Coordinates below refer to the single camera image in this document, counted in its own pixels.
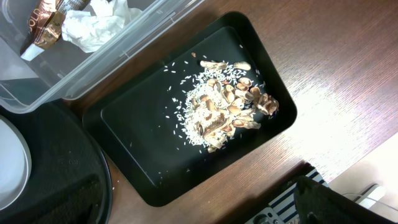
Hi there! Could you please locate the clear plastic bin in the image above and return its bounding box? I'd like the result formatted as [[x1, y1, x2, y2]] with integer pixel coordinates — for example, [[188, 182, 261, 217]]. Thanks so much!
[[1, 0, 203, 114]]

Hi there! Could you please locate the gold snack wrapper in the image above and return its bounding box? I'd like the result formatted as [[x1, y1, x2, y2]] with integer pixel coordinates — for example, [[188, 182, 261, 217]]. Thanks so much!
[[21, 0, 90, 61]]

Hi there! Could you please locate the black rectangular tray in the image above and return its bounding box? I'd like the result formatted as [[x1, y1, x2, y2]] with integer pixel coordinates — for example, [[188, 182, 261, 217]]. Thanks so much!
[[83, 12, 297, 207]]

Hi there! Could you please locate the pile of food scraps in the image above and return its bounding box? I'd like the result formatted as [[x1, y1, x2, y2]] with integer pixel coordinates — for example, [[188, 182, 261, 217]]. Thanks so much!
[[171, 56, 279, 153]]

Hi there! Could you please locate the white tissue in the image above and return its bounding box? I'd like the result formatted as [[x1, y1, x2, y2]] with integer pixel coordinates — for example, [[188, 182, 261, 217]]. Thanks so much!
[[62, 0, 142, 53]]

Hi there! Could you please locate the striped cloth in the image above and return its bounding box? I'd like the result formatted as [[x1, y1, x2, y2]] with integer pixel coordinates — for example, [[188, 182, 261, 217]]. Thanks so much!
[[244, 167, 330, 224]]

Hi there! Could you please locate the grey plate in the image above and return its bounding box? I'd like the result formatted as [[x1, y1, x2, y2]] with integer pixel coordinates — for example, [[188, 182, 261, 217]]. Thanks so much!
[[1, 116, 32, 210]]

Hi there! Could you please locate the round black tray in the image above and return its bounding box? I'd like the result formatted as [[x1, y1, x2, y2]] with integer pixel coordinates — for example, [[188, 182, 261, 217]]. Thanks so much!
[[1, 100, 113, 223]]

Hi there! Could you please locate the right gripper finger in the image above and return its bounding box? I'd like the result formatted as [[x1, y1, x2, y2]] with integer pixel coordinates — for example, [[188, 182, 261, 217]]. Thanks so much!
[[294, 176, 395, 224]]

